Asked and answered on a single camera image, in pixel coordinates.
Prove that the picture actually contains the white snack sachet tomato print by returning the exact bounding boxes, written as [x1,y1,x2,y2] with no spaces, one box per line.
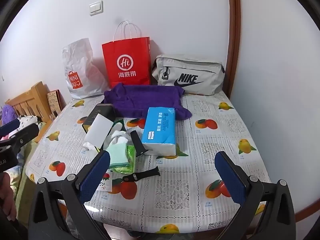
[97,170,112,192]

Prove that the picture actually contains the white tissue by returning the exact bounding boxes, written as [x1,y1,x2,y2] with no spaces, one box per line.
[82,142,100,153]

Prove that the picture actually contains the white sponge block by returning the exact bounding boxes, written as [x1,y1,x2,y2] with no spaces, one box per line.
[84,114,114,148]

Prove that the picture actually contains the white and mint gloves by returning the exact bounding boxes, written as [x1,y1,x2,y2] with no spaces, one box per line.
[103,130,131,169]

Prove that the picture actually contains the black watch strap short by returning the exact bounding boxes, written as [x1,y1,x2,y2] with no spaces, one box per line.
[122,166,161,182]

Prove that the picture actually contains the green tissue packet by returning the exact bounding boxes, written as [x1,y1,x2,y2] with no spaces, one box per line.
[112,119,126,132]

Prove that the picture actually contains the person's left hand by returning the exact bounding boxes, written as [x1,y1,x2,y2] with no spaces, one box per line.
[1,172,16,221]

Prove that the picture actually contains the purple plush toy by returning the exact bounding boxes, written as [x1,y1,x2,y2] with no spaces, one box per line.
[2,105,18,125]

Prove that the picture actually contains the polka dot cloth pile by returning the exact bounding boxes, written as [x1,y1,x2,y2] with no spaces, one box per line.
[11,115,46,135]

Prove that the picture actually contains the fruit print tablecloth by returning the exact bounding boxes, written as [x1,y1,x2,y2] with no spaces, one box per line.
[26,92,270,233]

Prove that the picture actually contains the dark green tea tin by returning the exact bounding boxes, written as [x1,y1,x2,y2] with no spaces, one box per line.
[82,103,116,133]

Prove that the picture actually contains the white Miniso plastic bag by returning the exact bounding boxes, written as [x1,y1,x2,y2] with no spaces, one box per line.
[62,38,107,99]

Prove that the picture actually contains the blue tissue pack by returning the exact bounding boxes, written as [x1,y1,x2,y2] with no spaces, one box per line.
[141,107,176,157]

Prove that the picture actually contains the purple towel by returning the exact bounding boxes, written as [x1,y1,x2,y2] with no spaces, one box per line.
[104,83,192,120]

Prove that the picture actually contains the grey Nike pouch bag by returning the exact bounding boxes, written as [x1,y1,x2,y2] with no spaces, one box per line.
[152,54,225,95]

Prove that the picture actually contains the red Haidilao paper bag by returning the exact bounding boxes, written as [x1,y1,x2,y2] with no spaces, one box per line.
[102,20,151,88]

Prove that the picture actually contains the white wall switch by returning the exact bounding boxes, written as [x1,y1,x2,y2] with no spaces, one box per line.
[89,1,103,16]

